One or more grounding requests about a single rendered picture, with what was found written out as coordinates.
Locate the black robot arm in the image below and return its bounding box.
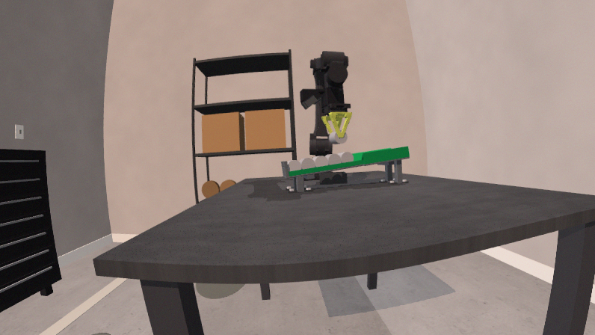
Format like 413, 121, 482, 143
300, 51, 348, 156

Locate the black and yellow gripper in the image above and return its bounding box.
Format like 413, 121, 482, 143
321, 87, 352, 138

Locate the white cylinder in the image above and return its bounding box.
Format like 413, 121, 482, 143
287, 160, 301, 171
312, 156, 328, 168
325, 154, 342, 165
329, 132, 348, 144
299, 158, 315, 170
338, 152, 354, 163

